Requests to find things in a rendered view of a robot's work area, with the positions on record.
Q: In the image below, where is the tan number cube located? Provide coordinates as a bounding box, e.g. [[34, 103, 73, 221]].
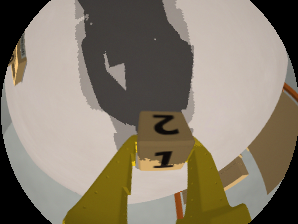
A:
[[8, 47, 16, 66], [137, 111, 195, 171]]

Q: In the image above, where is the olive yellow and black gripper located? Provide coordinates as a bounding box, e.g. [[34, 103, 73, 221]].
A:
[[62, 135, 252, 224]]

